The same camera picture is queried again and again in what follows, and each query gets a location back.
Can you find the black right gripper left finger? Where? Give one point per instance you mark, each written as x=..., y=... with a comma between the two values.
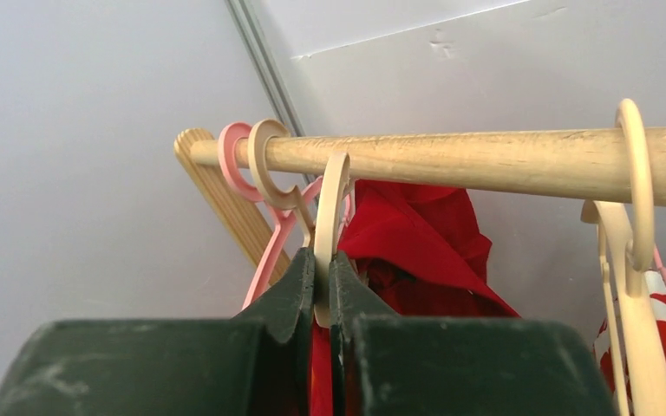
x=255, y=363

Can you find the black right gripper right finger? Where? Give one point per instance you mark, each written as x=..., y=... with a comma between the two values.
x=384, y=363

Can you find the dark red cloth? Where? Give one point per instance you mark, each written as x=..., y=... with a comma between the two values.
x=422, y=251

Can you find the thick pink hanger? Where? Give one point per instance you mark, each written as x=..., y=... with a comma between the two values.
x=287, y=208

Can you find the cream wooden hanger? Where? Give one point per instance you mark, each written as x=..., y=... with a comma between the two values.
x=625, y=253

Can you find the wooden hanger rack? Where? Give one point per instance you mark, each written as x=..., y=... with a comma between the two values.
x=580, y=164

